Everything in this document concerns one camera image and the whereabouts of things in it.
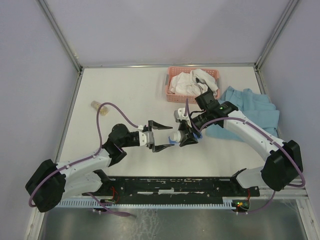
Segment light blue cloth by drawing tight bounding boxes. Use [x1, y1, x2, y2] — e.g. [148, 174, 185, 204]
[218, 86, 280, 137]

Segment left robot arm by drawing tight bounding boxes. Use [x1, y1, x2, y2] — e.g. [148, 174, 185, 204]
[25, 120, 170, 213]

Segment clear pill bottle yellow pills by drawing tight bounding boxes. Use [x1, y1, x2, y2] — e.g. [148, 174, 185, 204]
[90, 100, 109, 116]

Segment blue weekly pill organizer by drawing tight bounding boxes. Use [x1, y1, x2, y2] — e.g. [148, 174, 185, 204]
[168, 133, 203, 144]

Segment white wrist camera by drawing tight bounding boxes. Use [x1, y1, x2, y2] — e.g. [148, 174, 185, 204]
[138, 124, 155, 149]
[173, 107, 190, 123]

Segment aluminium front rail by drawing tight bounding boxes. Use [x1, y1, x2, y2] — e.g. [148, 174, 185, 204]
[36, 177, 308, 200]

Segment white cloth in basket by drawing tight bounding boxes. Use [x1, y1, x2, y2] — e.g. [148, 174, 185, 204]
[168, 68, 219, 97]

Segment aluminium frame post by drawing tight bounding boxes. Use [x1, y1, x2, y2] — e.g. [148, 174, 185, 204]
[255, 0, 301, 72]
[36, 0, 83, 73]

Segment right aluminium frame post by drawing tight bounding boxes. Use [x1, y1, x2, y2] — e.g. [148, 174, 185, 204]
[255, 0, 301, 72]

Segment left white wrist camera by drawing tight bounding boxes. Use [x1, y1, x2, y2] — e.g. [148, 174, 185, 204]
[138, 124, 155, 149]

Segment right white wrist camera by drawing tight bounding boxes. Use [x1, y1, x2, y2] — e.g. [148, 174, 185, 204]
[173, 107, 190, 123]

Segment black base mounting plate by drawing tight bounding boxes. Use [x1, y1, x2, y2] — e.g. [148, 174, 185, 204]
[92, 176, 260, 205]

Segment white slotted cable duct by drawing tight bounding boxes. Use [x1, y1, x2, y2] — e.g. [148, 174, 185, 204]
[57, 197, 239, 209]

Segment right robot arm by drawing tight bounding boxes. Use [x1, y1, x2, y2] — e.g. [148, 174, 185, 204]
[170, 91, 306, 196]

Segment pink plastic basket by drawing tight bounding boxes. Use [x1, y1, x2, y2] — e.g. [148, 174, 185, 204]
[165, 66, 220, 104]

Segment left aluminium frame post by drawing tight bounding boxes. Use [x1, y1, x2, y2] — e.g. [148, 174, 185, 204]
[36, 0, 83, 73]

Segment white capped pill bottle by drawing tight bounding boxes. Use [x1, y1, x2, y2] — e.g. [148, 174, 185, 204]
[169, 130, 186, 143]

